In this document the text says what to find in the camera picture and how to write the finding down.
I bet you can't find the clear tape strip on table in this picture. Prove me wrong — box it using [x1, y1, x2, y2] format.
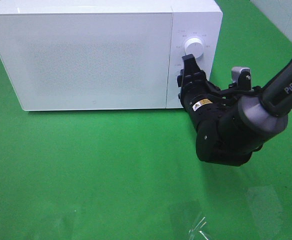
[188, 217, 210, 240]

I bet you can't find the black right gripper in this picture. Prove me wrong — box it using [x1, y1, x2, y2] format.
[176, 54, 221, 100]

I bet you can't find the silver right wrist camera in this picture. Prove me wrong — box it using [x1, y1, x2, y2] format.
[231, 66, 252, 91]

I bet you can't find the white microwave door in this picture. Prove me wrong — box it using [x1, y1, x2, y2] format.
[0, 13, 172, 111]

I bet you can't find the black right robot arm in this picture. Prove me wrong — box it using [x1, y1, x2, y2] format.
[176, 54, 292, 167]

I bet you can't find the white microwave oven body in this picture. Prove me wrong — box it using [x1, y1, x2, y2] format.
[0, 0, 223, 109]

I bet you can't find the upper white microwave knob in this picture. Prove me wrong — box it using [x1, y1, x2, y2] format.
[184, 37, 204, 59]

